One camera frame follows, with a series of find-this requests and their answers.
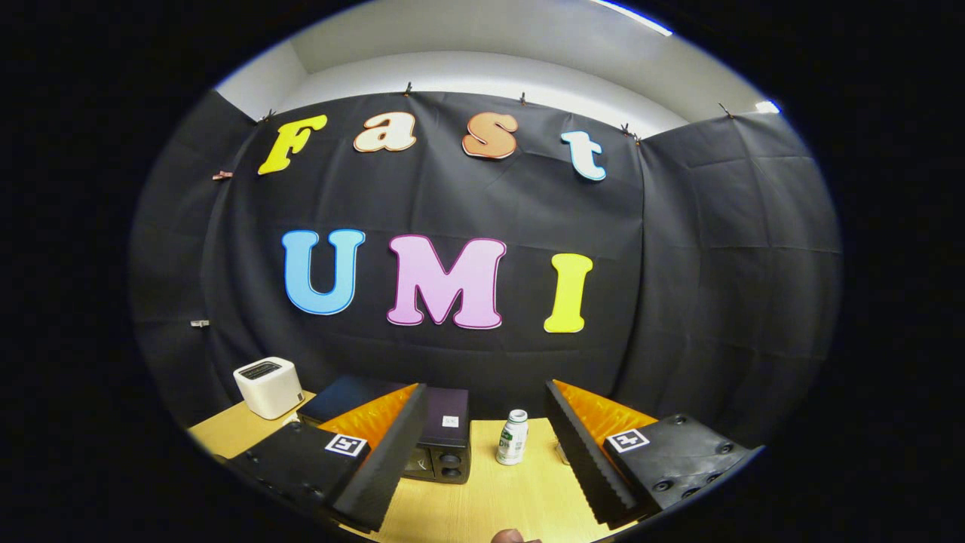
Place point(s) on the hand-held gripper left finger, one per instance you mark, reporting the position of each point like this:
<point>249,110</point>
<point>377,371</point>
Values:
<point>392,460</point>

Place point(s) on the small ceiling light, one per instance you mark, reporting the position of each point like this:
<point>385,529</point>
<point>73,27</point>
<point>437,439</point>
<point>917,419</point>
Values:
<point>767,107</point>

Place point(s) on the white bottle green label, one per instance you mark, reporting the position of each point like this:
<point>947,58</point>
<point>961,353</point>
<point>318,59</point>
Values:
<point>513,441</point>

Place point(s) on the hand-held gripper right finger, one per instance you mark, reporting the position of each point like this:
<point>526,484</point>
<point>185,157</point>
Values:
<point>580,460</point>

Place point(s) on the white slot toaster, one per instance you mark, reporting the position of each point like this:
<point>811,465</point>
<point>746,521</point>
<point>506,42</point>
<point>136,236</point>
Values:
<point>268,392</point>

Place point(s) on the long ceiling light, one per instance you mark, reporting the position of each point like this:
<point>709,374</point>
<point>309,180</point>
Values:
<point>633,16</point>

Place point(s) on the black toaster oven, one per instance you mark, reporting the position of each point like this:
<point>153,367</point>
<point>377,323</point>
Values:
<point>445,407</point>

